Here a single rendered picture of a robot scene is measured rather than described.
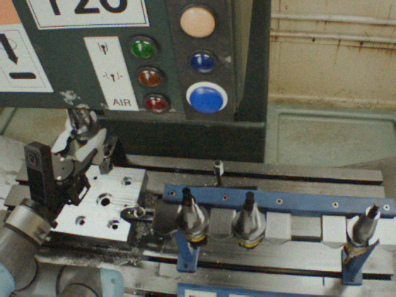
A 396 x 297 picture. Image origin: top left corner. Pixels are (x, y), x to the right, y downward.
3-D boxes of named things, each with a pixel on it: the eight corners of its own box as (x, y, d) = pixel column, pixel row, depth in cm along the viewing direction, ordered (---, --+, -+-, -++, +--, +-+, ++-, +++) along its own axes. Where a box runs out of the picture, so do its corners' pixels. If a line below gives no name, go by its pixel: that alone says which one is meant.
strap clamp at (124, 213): (171, 239, 109) (162, 213, 97) (127, 234, 111) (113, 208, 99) (173, 229, 111) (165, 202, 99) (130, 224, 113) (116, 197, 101)
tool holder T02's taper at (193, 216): (206, 210, 77) (203, 192, 72) (200, 230, 74) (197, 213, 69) (184, 206, 78) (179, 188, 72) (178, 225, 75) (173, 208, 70)
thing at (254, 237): (268, 219, 77) (269, 213, 75) (260, 246, 74) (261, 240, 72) (237, 211, 79) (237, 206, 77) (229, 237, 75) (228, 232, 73)
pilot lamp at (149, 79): (163, 90, 34) (159, 71, 32) (139, 90, 35) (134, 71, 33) (165, 85, 35) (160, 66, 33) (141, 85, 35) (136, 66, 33)
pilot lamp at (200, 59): (216, 76, 32) (215, 54, 30) (190, 75, 32) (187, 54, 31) (217, 71, 32) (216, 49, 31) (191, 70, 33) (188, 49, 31)
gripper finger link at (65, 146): (76, 135, 83) (61, 170, 78) (66, 117, 78) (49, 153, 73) (89, 136, 83) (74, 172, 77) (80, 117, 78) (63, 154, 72)
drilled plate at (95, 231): (130, 248, 104) (126, 240, 100) (37, 235, 108) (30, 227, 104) (148, 178, 118) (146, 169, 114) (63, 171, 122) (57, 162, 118)
